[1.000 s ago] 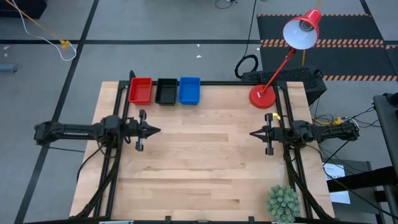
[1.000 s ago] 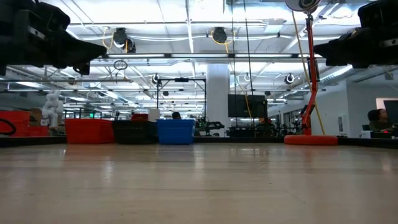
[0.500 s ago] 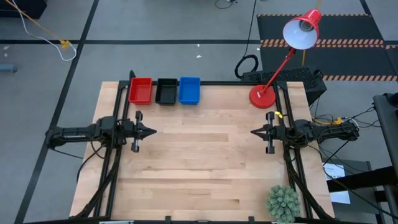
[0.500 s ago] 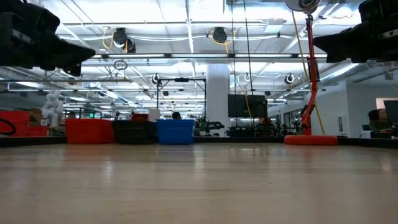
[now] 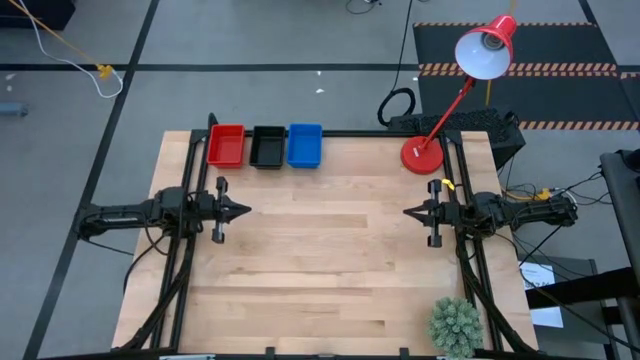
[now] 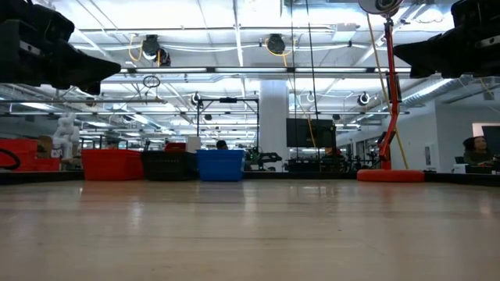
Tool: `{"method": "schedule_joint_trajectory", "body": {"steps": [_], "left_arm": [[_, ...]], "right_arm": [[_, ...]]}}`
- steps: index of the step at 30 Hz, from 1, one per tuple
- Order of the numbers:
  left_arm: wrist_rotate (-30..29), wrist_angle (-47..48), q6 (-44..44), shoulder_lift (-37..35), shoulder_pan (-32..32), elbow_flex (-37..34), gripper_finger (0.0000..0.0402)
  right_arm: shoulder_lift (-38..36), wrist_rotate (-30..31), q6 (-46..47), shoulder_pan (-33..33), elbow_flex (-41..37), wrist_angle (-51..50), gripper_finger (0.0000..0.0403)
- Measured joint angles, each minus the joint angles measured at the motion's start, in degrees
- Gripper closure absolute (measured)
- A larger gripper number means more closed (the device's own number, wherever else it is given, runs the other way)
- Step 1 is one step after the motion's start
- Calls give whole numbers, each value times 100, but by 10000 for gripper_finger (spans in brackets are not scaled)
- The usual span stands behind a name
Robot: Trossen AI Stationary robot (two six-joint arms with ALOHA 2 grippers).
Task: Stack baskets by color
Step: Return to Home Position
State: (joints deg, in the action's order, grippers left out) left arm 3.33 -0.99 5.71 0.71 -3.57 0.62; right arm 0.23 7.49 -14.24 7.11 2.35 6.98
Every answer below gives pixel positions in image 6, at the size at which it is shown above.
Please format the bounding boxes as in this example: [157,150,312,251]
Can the black wall screen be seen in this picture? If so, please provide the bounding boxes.
[286,118,337,149]

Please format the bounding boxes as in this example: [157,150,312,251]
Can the dark computer monitor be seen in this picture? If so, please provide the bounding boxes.
[480,125,500,156]

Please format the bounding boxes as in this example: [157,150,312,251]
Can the blue plastic basket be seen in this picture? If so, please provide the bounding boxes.
[196,152,246,158]
[196,156,246,183]
[196,149,246,155]

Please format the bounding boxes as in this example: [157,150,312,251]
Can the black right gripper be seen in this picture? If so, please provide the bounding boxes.
[393,0,500,80]

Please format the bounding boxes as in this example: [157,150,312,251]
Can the red desk lamp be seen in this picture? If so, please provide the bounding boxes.
[356,0,426,183]

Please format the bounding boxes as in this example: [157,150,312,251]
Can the white box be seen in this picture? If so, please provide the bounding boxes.
[186,136,202,154]

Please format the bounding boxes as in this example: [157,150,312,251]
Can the black aluminium table frame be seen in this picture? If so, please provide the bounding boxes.
[0,170,500,187]

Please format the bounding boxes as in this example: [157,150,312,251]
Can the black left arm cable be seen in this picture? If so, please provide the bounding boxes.
[0,148,22,171]

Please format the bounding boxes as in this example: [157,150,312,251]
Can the black background rig frame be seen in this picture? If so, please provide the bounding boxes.
[196,97,261,151]

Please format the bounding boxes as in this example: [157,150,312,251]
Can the black hanging cable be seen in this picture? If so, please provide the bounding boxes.
[305,0,318,118]
[289,0,298,118]

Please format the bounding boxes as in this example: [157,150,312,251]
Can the white building pillar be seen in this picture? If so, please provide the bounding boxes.
[259,80,291,173]

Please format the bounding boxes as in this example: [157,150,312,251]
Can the brown cardboard box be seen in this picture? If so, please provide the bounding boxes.
[37,135,54,159]

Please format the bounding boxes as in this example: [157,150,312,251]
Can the yellow hanging cable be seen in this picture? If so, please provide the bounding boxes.
[366,13,410,170]

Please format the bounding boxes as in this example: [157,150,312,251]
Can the black plastic basket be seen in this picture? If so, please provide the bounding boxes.
[141,154,199,159]
[141,151,199,156]
[141,157,199,182]

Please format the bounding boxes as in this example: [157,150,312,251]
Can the white humanoid robot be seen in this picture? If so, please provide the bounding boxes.
[52,112,81,160]

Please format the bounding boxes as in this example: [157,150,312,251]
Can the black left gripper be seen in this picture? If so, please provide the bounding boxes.
[0,0,123,97]

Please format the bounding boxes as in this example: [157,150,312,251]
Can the red plastic basket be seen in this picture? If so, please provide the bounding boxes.
[81,155,145,182]
[80,148,145,154]
[80,151,145,158]

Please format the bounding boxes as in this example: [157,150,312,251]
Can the dark background workbench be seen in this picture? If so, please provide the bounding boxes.
[287,154,359,173]

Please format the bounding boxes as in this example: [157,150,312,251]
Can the red storage crate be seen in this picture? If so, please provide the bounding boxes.
[0,138,39,173]
[37,157,62,173]

